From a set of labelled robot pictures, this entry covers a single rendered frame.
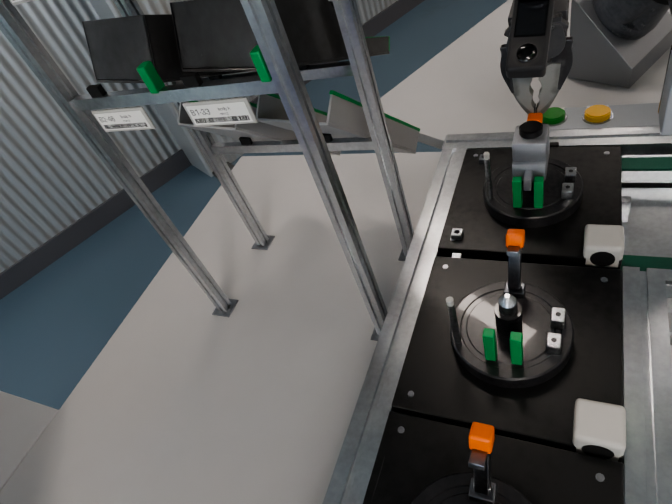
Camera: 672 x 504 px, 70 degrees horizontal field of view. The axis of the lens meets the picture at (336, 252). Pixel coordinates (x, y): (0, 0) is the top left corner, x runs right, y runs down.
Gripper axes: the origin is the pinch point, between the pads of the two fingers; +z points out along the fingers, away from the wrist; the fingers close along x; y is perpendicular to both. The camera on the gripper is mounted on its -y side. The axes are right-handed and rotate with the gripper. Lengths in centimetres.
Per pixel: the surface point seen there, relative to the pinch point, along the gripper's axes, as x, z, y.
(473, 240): 7.0, 10.2, -16.7
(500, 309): 0.7, 3.9, -32.8
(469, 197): 9.2, 10.3, -7.4
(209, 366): 49, 21, -40
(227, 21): 28.3, -27.8, -22.0
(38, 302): 248, 108, 10
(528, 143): 0.1, -1.2, -9.0
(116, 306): 193, 107, 15
